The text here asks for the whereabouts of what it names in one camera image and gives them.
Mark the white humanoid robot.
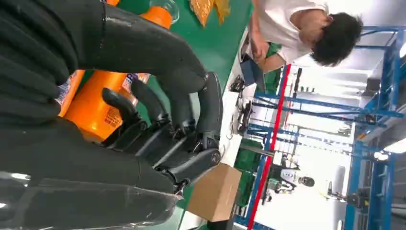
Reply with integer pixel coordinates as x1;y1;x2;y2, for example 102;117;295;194
269;155;316;204

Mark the white side table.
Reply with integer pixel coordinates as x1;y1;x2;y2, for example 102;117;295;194
218;91;252;160

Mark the brown cardboard box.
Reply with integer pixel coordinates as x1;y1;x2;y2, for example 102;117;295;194
186;162;243;222

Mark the red upright pole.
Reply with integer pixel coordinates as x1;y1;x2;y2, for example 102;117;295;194
247;64;292;230

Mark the green table mat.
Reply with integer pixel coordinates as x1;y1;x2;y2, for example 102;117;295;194
78;0;254;230

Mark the yellow sheet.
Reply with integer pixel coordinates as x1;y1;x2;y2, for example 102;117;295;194
190;0;231;27

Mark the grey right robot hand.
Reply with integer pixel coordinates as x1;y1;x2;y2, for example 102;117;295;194
0;0;224;230

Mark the black cable bundle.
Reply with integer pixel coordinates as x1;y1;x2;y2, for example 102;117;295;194
229;75;247;93

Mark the green plastic crate stack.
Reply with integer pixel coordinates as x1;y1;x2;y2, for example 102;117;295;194
234;139;264;207

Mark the blue metal rack frame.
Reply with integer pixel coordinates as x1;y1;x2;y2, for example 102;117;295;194
235;25;406;230

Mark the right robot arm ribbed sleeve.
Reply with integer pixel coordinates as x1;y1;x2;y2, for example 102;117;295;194
0;0;80;127

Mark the person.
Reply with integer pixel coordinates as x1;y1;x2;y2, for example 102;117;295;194
248;0;364;74

